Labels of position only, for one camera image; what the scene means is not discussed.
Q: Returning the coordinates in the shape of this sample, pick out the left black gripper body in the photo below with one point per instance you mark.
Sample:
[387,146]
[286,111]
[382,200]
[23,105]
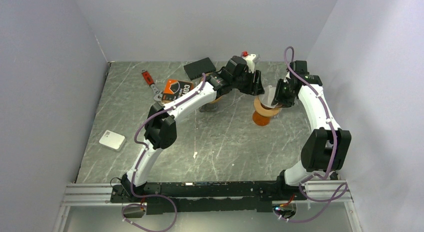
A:
[245,84]

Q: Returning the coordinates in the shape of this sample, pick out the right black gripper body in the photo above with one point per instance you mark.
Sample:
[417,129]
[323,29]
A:
[289,95]

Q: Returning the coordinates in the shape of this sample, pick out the white paper coffee filter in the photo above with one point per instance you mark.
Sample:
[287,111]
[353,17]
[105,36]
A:
[267,98]

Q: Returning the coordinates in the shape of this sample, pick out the grey glass carafe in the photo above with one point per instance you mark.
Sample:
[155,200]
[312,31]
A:
[209,108]

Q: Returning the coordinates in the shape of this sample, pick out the orange coffee filter box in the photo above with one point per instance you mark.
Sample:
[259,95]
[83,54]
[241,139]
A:
[175,89]

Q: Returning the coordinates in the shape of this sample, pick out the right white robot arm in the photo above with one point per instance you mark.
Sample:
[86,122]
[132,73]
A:
[326,148]

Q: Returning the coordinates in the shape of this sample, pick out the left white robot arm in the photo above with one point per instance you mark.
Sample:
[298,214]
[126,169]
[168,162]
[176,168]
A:
[159,131]

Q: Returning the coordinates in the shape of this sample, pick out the orange glass cup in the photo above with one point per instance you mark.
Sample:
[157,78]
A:
[260,120]

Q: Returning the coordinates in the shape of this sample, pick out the black box rear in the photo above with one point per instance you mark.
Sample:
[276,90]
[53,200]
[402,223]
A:
[195,69]

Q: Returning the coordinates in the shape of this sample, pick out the red adjustable wrench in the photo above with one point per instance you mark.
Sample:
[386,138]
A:
[150,81]

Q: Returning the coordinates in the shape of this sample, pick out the white small block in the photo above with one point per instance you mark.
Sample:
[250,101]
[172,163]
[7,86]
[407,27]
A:
[112,140]

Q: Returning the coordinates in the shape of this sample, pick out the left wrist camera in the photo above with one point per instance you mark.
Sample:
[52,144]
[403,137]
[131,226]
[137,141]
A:
[251,60]

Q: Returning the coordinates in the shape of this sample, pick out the black base frame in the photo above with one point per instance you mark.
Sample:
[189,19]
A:
[164,197]

